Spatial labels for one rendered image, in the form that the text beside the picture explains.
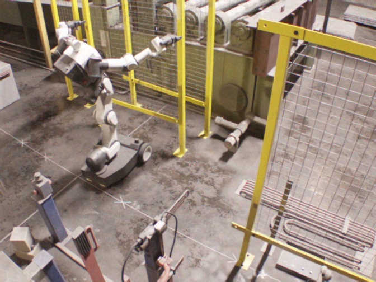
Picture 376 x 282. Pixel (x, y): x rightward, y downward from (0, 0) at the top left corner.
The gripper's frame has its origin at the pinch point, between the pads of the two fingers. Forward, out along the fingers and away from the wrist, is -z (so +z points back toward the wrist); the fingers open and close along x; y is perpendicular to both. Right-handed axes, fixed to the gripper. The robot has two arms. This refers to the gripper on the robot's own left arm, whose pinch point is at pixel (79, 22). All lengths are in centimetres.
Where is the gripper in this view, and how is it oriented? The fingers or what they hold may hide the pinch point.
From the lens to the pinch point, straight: 341.5
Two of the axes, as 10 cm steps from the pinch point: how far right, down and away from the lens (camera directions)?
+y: 0.0, 7.8, 6.2
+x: -8.7, -3.0, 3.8
